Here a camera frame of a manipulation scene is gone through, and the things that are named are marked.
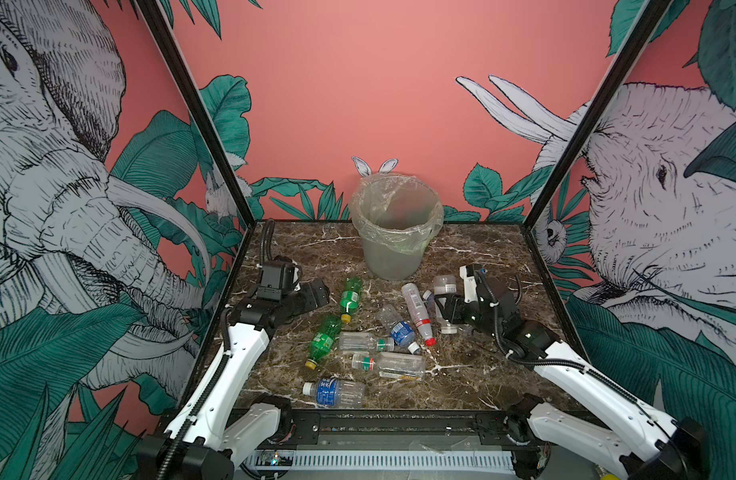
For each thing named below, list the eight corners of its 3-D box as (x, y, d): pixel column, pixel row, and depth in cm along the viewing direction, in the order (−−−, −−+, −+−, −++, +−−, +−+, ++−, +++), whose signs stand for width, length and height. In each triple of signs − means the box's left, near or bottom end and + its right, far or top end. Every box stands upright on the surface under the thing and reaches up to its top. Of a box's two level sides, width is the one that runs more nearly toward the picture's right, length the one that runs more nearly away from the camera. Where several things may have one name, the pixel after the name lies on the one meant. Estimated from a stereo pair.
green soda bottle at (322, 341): (302, 363, 87) (298, 357, 82) (332, 321, 95) (330, 313, 91) (316, 372, 85) (313, 366, 81) (346, 328, 94) (344, 320, 89)
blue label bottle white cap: (404, 361, 87) (406, 354, 83) (374, 319, 96) (374, 311, 91) (422, 349, 90) (425, 341, 85) (391, 308, 98) (392, 300, 94)
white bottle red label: (426, 348, 89) (428, 342, 85) (400, 292, 102) (401, 284, 98) (437, 344, 90) (440, 337, 86) (411, 289, 102) (412, 281, 99)
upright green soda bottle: (337, 324, 95) (336, 316, 90) (347, 283, 105) (345, 274, 100) (355, 326, 94) (354, 318, 90) (363, 285, 104) (362, 276, 100)
